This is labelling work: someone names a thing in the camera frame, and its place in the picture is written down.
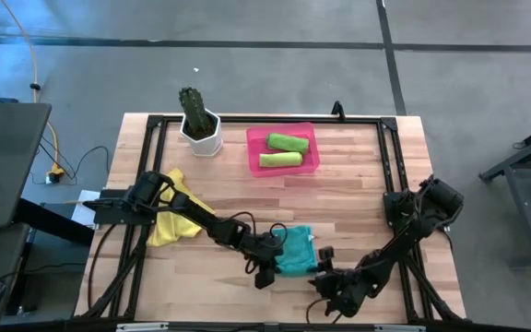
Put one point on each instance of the silver aluminium bracket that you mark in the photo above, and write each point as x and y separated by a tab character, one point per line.
141	327
399	328

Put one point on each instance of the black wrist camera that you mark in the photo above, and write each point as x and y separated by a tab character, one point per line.
326	256
264	278

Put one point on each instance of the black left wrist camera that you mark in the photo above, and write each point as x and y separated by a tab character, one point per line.
264	278

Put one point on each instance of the teal microfiber towel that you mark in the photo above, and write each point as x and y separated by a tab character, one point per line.
298	251

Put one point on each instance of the white paper sheet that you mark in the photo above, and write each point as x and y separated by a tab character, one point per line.
81	214

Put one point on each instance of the green cactus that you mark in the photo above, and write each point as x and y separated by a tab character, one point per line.
194	108

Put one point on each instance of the pink cloth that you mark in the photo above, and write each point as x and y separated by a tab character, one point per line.
256	138

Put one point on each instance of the yellow microfiber towel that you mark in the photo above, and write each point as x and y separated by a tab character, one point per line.
173	230

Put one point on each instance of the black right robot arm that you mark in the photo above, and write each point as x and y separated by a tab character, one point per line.
399	240

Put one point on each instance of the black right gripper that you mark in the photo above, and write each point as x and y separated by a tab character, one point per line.
346	292

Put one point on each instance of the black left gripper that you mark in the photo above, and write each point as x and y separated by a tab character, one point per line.
265	251

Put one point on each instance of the lime microfiber towel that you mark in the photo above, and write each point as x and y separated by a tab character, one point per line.
281	159

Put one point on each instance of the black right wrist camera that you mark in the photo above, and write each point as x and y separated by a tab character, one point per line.
326	256

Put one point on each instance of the black aluminium table frame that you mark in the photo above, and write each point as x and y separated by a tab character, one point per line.
270	120

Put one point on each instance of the black metal stand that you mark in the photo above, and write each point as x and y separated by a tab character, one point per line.
523	161

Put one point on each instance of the black side desk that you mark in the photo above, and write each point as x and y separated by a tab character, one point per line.
3	157

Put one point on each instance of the green microfiber towel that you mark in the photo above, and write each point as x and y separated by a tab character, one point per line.
288	143

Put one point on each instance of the small black bracket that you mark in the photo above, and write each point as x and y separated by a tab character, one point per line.
338	110

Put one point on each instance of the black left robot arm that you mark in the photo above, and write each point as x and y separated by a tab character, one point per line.
201	219

